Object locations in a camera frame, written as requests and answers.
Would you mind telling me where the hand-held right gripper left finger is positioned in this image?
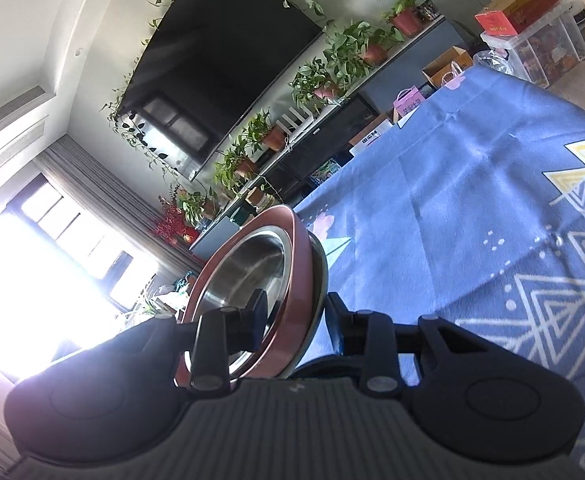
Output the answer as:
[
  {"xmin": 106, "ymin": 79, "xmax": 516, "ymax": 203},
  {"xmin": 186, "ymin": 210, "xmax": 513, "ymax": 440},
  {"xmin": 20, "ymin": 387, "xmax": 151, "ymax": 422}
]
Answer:
[{"xmin": 117, "ymin": 290, "xmax": 268, "ymax": 393}]

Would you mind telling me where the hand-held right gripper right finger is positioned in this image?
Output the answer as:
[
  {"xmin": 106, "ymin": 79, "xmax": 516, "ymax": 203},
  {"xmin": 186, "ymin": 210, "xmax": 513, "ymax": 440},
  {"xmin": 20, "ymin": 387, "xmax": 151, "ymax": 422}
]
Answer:
[{"xmin": 325, "ymin": 294, "xmax": 493, "ymax": 396}]

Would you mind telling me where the stainless steel bowl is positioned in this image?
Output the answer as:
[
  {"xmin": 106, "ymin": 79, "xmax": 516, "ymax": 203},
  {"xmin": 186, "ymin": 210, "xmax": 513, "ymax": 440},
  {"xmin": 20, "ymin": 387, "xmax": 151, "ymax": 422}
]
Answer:
[{"xmin": 185, "ymin": 227, "xmax": 293, "ymax": 378}]

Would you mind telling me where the pink bowl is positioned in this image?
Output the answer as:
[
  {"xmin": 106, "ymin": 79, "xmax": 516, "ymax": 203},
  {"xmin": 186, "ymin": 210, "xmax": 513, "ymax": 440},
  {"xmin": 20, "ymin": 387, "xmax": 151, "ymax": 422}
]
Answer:
[{"xmin": 175, "ymin": 205, "xmax": 329, "ymax": 386}]

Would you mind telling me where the potted green plant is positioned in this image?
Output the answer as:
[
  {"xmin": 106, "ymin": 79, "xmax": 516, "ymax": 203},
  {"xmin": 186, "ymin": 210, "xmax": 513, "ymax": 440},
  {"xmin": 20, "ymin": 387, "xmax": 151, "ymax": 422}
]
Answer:
[
  {"xmin": 288, "ymin": 57, "xmax": 345, "ymax": 111},
  {"xmin": 322, "ymin": 20, "xmax": 405, "ymax": 78},
  {"xmin": 175, "ymin": 180, "xmax": 218, "ymax": 228},
  {"xmin": 377, "ymin": 0, "xmax": 425, "ymax": 38},
  {"xmin": 241, "ymin": 110, "xmax": 288, "ymax": 153},
  {"xmin": 212, "ymin": 147, "xmax": 260, "ymax": 196}
]

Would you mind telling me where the red flower decoration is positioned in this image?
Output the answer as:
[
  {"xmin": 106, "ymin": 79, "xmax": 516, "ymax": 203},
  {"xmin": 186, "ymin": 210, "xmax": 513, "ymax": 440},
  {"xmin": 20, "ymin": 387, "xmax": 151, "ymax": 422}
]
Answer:
[{"xmin": 151, "ymin": 182, "xmax": 200, "ymax": 246}]

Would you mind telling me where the colourful printed box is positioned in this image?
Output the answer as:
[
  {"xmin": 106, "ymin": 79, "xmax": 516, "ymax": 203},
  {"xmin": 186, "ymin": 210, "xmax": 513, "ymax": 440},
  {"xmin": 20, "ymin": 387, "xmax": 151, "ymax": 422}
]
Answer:
[{"xmin": 309, "ymin": 160, "xmax": 343, "ymax": 186}]

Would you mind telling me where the blue printed tablecloth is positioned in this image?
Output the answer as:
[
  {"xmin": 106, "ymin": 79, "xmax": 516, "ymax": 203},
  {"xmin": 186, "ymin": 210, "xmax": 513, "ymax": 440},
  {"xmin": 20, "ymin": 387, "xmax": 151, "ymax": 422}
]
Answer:
[{"xmin": 287, "ymin": 65, "xmax": 585, "ymax": 480}]

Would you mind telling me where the white labelled box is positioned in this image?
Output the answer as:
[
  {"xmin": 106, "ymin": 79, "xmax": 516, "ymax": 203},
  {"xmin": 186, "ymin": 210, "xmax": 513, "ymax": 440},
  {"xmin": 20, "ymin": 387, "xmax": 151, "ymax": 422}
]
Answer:
[{"xmin": 348, "ymin": 120, "xmax": 395, "ymax": 156}]

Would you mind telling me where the window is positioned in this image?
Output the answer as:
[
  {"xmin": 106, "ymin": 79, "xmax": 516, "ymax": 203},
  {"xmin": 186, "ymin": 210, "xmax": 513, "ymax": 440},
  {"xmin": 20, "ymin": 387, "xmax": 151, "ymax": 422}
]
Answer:
[{"xmin": 0, "ymin": 175, "xmax": 158, "ymax": 376}]

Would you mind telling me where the white router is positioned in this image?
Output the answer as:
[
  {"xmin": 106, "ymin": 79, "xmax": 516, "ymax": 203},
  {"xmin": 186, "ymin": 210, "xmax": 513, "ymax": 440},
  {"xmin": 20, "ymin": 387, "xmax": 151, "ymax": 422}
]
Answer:
[{"xmin": 275, "ymin": 102, "xmax": 318, "ymax": 133}]

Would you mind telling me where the grey curtain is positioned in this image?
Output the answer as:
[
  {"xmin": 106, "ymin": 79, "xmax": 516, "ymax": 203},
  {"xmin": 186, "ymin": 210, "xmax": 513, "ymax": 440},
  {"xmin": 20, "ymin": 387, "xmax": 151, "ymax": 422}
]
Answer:
[{"xmin": 32, "ymin": 135, "xmax": 208, "ymax": 281}]

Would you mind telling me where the pink gift bag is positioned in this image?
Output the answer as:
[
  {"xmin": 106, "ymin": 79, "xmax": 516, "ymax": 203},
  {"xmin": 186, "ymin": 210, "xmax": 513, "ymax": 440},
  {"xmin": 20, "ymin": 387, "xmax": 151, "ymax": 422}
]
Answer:
[{"xmin": 392, "ymin": 86, "xmax": 423, "ymax": 121}]

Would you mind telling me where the blue grey television cabinet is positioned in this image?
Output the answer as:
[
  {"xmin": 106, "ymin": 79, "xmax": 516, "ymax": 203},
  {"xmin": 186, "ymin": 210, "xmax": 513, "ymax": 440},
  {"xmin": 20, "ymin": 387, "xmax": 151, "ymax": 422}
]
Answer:
[{"xmin": 187, "ymin": 14, "xmax": 478, "ymax": 263}]

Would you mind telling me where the black flat television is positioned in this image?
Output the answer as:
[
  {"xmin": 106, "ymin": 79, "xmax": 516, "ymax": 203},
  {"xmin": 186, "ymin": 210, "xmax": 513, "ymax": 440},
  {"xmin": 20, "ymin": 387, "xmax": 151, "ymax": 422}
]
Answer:
[{"xmin": 117, "ymin": 0, "xmax": 325, "ymax": 183}]

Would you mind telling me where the open brown cardboard box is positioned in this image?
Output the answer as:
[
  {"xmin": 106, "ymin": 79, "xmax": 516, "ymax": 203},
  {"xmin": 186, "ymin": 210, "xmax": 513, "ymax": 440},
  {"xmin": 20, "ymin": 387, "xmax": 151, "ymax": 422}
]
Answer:
[{"xmin": 421, "ymin": 46, "xmax": 474, "ymax": 88}]

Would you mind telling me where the clear plastic bag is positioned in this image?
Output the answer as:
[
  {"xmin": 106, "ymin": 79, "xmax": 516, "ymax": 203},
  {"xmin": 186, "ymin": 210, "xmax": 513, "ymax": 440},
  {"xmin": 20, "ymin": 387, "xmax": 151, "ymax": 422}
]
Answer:
[{"xmin": 472, "ymin": 49, "xmax": 515, "ymax": 77}]

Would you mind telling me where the clear plastic storage box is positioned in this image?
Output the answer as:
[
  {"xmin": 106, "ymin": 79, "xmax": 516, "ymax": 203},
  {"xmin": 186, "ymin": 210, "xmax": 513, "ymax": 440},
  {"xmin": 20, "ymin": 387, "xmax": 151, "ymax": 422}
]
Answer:
[{"xmin": 479, "ymin": 0, "xmax": 585, "ymax": 88}]

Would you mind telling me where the red cardboard box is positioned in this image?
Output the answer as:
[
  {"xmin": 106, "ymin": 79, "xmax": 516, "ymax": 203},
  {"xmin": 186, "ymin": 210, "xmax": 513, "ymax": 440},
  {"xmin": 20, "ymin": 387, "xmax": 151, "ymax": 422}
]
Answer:
[{"xmin": 473, "ymin": 0, "xmax": 562, "ymax": 37}]

